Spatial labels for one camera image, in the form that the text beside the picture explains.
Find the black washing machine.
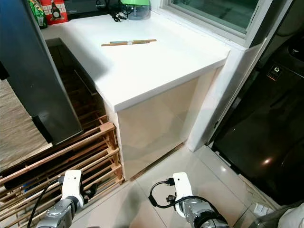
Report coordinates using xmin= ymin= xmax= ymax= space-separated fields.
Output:
xmin=207 ymin=0 xmax=304 ymax=206

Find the wooden slat rack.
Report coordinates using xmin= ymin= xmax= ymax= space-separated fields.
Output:
xmin=0 ymin=121 xmax=124 ymax=228

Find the white floor socket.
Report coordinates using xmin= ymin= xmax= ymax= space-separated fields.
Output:
xmin=252 ymin=202 xmax=275 ymax=218

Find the grey cloth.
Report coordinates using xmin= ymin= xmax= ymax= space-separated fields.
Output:
xmin=249 ymin=202 xmax=304 ymax=228

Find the white counter cabinet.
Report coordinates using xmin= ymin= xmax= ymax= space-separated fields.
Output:
xmin=42 ymin=9 xmax=232 ymax=181

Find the dark glossy door panel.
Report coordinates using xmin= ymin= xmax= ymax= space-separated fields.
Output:
xmin=0 ymin=0 xmax=84 ymax=146

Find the long wooden stick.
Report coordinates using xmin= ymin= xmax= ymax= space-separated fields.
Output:
xmin=101 ymin=39 xmax=157 ymax=47

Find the short bluish stick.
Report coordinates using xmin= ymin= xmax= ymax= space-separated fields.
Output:
xmin=109 ymin=39 xmax=150 ymax=44

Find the small green washer sticker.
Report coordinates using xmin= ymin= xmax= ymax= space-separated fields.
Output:
xmin=267 ymin=63 xmax=285 ymax=81

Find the red printed box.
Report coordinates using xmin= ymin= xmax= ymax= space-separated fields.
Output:
xmin=40 ymin=0 xmax=68 ymax=25

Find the dark countertop appliance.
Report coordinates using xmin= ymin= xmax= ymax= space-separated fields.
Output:
xmin=66 ymin=0 xmax=110 ymax=19

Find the green-lidded clear container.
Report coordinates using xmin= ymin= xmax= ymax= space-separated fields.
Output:
xmin=119 ymin=0 xmax=152 ymax=21

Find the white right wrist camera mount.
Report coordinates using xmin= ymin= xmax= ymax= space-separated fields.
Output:
xmin=172 ymin=172 xmax=193 ymax=218

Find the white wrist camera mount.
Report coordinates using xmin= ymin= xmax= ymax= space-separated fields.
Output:
xmin=172 ymin=172 xmax=193 ymax=218
xmin=62 ymin=170 xmax=83 ymax=208

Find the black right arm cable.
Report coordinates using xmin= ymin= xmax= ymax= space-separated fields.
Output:
xmin=148 ymin=178 xmax=207 ymax=209

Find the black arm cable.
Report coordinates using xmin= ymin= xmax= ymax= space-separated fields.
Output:
xmin=27 ymin=175 xmax=66 ymax=228
xmin=148 ymin=178 xmax=207 ymax=209

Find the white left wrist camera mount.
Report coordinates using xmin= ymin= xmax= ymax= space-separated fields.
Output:
xmin=62 ymin=170 xmax=83 ymax=208

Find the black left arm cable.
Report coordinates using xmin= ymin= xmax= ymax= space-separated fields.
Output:
xmin=27 ymin=175 xmax=66 ymax=228

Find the black appliance cord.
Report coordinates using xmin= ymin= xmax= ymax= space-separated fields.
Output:
xmin=96 ymin=0 xmax=126 ymax=23

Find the white window frame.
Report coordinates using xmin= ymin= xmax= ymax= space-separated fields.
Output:
xmin=159 ymin=0 xmax=293 ymax=48

